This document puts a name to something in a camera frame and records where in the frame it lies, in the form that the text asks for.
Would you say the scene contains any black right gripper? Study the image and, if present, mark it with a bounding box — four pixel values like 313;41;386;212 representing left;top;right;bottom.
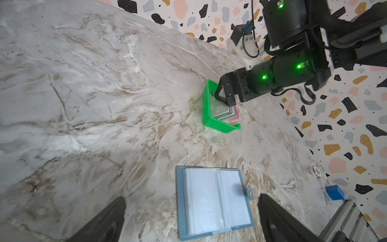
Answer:
214;68;259;107

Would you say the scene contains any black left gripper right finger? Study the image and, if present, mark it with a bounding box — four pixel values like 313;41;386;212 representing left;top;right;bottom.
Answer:
258;193;321;242

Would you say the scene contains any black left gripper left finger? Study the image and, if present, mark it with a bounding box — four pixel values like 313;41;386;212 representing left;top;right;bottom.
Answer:
67;197;126;242

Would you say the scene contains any green plastic card tray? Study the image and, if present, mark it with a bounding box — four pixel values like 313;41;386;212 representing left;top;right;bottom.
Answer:
202;79;241;133

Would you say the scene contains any blue card holder wallet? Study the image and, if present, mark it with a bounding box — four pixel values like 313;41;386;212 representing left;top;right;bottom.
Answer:
176;166;255;242

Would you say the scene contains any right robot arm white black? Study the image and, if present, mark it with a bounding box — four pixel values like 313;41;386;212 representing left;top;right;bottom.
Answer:
213;1;387;107

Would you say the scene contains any stack of cards in tray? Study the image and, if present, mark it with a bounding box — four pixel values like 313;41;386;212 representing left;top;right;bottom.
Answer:
210;96;241;126

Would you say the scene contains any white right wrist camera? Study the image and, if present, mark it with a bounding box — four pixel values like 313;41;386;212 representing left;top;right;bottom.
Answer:
226;21;264;71

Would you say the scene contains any blue block on rail end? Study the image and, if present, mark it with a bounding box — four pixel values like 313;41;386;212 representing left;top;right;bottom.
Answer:
326;185;345;201

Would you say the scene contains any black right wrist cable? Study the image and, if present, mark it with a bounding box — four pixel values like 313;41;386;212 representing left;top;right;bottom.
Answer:
241;0;262;58

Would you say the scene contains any small white ring object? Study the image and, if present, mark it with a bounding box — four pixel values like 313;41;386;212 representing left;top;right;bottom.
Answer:
312;166;322;177

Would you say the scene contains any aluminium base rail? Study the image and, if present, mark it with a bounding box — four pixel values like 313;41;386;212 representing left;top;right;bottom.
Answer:
319;200;380;242

